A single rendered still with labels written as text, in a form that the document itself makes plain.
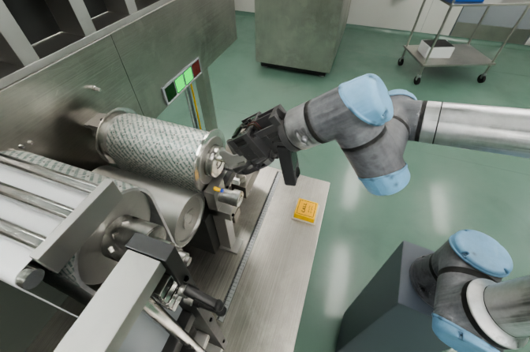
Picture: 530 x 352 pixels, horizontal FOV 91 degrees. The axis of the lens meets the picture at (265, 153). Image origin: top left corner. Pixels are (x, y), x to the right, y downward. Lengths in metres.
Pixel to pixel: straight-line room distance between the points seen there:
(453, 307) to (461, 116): 0.39
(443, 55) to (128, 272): 3.82
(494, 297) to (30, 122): 0.94
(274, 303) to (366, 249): 1.24
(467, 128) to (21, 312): 1.00
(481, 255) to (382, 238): 1.32
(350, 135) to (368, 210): 1.77
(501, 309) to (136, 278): 0.59
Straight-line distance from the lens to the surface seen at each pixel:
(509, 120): 0.54
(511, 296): 0.65
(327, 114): 0.39
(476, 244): 0.80
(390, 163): 0.44
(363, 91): 0.38
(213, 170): 0.60
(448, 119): 0.53
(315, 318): 1.76
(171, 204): 0.59
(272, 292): 0.84
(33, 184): 0.44
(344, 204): 2.12
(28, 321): 0.95
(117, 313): 0.30
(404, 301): 0.92
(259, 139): 0.48
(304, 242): 0.90
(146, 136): 0.65
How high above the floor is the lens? 1.70
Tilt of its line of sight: 46 degrees down
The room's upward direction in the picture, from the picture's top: straight up
